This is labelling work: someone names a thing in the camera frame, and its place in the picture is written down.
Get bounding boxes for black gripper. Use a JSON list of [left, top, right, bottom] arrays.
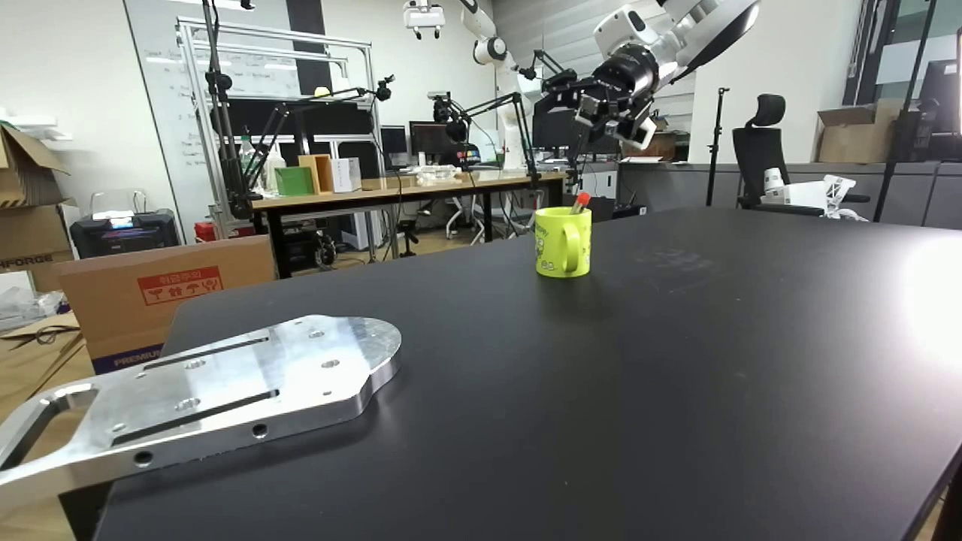
[[537, 43, 668, 144]]

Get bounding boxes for yellow-green mug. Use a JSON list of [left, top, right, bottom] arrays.
[[528, 203, 596, 281]]

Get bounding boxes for small black computer monitor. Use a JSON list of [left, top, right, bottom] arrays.
[[407, 116, 462, 169]]

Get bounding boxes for short black stand pole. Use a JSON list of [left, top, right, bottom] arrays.
[[704, 83, 734, 210]]

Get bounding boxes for white ceiling-mounted device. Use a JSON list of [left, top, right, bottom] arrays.
[[401, 0, 451, 46]]

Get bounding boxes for long wooden desk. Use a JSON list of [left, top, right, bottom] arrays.
[[251, 169, 572, 281]]

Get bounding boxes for black office chair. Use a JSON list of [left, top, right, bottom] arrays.
[[731, 94, 798, 212]]

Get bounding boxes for white box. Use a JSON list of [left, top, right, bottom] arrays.
[[328, 156, 365, 194]]

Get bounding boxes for orange-tan box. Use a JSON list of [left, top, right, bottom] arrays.
[[297, 154, 336, 198]]

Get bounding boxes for white crumpled plastic object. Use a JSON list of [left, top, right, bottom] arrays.
[[762, 165, 871, 223]]

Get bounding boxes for green box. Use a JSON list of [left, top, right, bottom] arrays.
[[274, 165, 318, 198]]

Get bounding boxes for plain brown cardboard box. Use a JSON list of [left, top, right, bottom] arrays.
[[811, 101, 906, 169]]

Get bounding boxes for tall black slanted pole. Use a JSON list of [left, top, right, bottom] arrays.
[[868, 0, 942, 225]]

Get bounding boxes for black tripod stand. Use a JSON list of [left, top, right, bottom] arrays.
[[197, 0, 296, 225]]

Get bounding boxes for large whiteboard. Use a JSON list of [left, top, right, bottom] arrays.
[[121, 0, 384, 238]]

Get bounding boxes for silver metal mounting plate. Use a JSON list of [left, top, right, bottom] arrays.
[[0, 311, 407, 491]]

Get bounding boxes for black printer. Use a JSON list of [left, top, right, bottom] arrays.
[[69, 206, 183, 260]]

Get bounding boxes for cardboard box with red label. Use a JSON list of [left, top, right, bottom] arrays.
[[52, 235, 281, 375]]

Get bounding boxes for stacked open cardboard boxes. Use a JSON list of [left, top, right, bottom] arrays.
[[0, 116, 74, 271]]

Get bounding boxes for clear plastic bag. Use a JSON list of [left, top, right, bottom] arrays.
[[0, 267, 74, 337]]

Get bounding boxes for flat cardboard sheet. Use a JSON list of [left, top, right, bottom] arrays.
[[0, 309, 99, 425]]

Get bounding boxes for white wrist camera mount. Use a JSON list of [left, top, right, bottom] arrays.
[[627, 112, 664, 156]]

